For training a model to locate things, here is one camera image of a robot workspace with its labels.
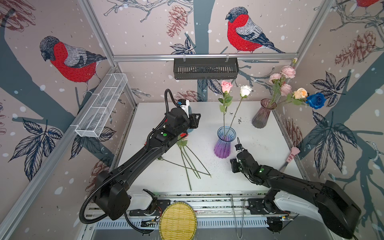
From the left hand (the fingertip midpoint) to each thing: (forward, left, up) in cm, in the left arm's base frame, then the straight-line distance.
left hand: (199, 115), depth 74 cm
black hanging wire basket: (+45, -6, -1) cm, 45 cm away
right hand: (-13, -19, -28) cm, 36 cm away
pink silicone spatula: (-7, -60, -28) cm, 66 cm away
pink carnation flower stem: (+17, -50, +2) cm, 53 cm away
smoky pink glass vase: (+14, -43, -22) cm, 50 cm away
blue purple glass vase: (-3, -15, -14) cm, 21 cm away
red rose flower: (+3, +11, -30) cm, 32 cm away
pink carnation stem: (+26, -48, +3) cm, 55 cm away
